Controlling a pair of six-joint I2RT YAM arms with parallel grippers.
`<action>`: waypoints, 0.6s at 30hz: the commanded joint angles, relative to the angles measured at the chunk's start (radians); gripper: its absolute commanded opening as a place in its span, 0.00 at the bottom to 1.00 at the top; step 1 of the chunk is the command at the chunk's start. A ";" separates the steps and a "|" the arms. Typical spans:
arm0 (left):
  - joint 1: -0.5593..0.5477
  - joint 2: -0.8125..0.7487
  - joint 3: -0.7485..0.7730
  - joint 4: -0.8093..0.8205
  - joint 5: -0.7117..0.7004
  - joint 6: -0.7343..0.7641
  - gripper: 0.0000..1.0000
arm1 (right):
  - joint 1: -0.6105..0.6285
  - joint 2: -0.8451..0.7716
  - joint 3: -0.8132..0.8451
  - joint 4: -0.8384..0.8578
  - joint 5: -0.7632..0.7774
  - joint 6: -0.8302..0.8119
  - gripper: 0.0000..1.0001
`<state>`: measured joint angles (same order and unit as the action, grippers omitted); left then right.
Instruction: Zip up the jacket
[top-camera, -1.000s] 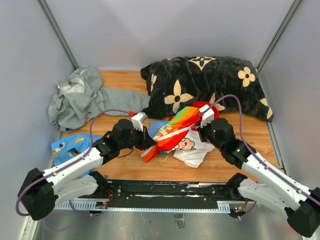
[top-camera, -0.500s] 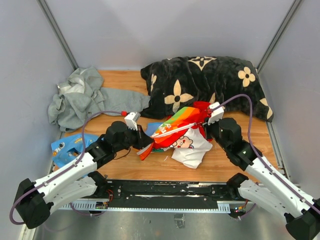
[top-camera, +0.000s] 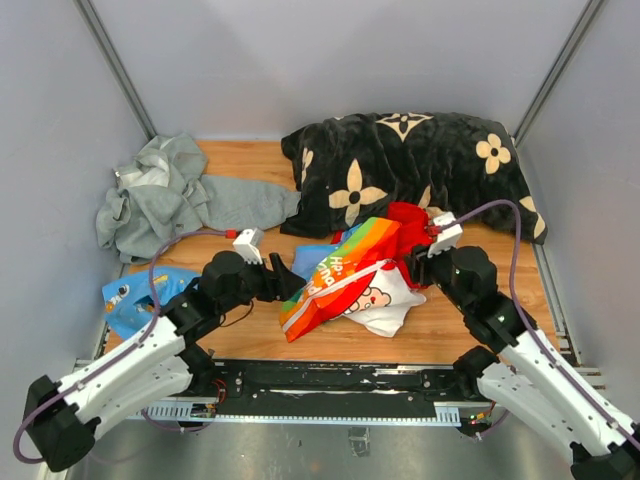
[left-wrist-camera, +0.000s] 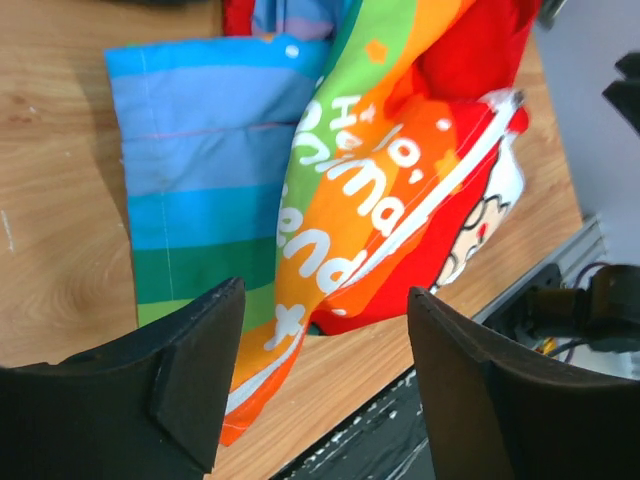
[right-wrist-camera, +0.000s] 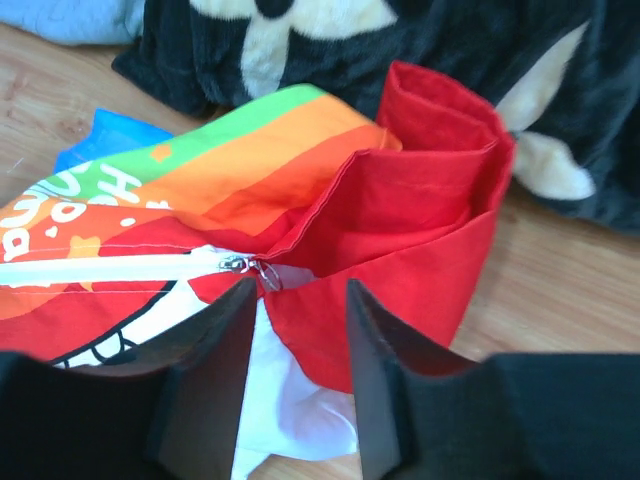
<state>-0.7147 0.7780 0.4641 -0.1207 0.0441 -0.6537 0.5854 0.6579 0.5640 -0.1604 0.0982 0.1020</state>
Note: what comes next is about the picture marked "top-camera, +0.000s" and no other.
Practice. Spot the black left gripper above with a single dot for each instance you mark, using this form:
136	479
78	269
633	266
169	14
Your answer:
280	283

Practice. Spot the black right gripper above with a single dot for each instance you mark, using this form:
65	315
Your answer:
421	263

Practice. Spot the rainbow white zip jacket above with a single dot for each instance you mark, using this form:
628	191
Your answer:
365	279

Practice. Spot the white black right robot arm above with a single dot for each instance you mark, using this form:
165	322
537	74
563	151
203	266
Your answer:
516	366

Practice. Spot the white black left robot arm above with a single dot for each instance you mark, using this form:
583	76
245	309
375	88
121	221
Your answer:
65	418

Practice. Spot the grey zip hoodie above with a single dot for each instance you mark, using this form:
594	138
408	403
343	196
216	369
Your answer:
165	192

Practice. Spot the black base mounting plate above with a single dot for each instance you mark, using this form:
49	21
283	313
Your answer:
263	391

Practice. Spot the black floral plush pillow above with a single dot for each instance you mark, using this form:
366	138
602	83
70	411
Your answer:
348	169

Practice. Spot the blue cartoon print garment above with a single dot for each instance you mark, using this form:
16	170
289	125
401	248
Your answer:
128	300

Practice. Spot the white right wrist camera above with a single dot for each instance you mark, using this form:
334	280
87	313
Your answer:
447	232

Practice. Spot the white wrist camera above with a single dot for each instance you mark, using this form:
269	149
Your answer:
247	243
447	232

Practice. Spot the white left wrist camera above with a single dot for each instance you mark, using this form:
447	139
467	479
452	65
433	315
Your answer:
247	243

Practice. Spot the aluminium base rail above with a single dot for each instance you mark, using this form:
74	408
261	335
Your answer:
198	389

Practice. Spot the right grey metal frame post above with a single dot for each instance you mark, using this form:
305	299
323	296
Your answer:
577	35

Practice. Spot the grey metal frame post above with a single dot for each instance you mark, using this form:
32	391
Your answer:
577	35
99	33

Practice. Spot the left grey metal frame post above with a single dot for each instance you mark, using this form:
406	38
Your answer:
99	33

